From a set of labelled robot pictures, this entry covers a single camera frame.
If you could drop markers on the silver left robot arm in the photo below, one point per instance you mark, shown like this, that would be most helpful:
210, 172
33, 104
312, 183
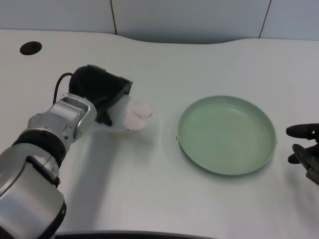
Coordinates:
37, 159

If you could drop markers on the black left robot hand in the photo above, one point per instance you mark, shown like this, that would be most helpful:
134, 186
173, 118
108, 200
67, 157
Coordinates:
99, 92

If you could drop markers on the green round plate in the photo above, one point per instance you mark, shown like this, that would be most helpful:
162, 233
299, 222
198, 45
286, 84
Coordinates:
226, 135

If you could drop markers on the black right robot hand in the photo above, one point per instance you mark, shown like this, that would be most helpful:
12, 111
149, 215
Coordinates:
305, 147

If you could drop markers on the white rabbit plush doll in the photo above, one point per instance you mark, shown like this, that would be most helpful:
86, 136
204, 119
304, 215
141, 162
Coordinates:
132, 115

